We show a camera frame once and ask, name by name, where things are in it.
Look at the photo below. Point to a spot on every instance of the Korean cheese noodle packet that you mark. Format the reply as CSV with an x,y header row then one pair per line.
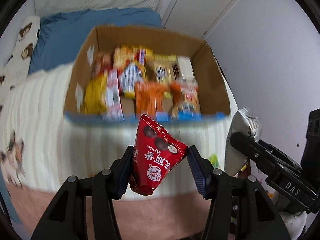
x,y
130,63

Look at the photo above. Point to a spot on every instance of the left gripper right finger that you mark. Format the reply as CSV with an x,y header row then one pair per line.
x,y
256,216

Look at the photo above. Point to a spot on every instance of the red chocolate snack bag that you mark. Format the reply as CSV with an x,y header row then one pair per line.
x,y
155,154

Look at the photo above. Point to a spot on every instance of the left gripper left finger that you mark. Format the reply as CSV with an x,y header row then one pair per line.
x,y
65,216

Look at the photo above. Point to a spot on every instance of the bear print pillow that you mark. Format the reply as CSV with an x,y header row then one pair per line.
x,y
17,67

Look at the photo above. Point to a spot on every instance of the colourful fruit candy bag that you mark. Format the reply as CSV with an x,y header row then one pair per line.
x,y
213,158

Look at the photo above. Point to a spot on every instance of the red white striped packet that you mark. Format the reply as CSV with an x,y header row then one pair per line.
x,y
114,109

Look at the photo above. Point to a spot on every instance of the blue bed sheet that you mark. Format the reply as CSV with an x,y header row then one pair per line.
x,y
87,30

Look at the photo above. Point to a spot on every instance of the orange panda chip bag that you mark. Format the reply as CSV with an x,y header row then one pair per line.
x,y
185,98

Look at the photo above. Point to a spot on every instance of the white door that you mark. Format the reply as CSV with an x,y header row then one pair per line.
x,y
194,17

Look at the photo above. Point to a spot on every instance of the yellow clear pastry packet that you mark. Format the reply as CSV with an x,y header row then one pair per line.
x,y
162,66

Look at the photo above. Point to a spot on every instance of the orange snack packet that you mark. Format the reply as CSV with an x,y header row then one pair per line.
x,y
149,96

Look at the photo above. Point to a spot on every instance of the beige oat snack bag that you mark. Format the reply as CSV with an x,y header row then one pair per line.
x,y
244,128

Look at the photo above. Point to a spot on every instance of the white carton box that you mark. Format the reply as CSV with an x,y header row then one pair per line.
x,y
183,69

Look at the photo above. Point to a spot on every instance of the yellow snack packet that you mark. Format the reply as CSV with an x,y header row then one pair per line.
x,y
95,96

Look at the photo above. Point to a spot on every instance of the dark red snack packet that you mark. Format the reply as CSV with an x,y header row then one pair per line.
x,y
102,64

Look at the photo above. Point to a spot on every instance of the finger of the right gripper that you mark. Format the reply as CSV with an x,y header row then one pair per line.
x,y
268,158

